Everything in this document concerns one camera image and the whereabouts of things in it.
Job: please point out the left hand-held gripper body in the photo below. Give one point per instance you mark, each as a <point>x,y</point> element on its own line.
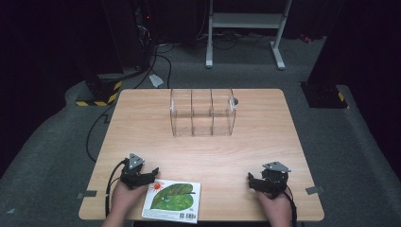
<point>132,176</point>

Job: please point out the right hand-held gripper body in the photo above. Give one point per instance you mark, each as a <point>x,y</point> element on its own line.
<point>275,181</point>

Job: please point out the green leaf picture book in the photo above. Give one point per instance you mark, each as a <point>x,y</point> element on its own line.
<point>173,198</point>

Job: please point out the clear acrylic divider rack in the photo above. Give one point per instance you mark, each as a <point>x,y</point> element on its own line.
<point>201,113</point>

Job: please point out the person's left hand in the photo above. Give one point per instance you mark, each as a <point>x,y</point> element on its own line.
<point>126,198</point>

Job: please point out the person's right hand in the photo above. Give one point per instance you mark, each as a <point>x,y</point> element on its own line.
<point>277,211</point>

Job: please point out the grey tape piece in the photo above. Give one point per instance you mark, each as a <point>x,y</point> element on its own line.
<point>87,194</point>
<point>314,190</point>

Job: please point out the black yellow striped stand base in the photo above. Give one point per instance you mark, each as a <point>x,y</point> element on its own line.
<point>104,94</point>
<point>324,96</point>

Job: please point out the light grey floor plug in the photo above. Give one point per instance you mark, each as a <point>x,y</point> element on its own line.
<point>156,80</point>

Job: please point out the dark equipment tower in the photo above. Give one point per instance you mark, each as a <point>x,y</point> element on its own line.
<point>143,31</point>

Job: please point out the red floor object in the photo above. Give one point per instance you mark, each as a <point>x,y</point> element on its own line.
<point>305,38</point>

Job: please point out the white metal stand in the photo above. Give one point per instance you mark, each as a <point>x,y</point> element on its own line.
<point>246,20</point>

